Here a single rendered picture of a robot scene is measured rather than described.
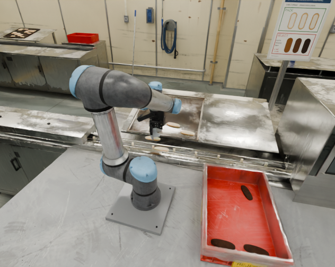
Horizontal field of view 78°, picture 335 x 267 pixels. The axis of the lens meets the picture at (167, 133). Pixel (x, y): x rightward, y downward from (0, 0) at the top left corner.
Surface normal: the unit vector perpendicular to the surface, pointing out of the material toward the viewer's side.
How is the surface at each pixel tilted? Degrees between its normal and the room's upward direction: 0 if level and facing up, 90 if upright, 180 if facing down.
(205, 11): 90
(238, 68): 90
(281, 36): 90
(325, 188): 90
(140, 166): 8
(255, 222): 0
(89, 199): 0
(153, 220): 3
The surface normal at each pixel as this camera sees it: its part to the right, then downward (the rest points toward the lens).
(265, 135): -0.01, -0.72
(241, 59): -0.21, 0.55
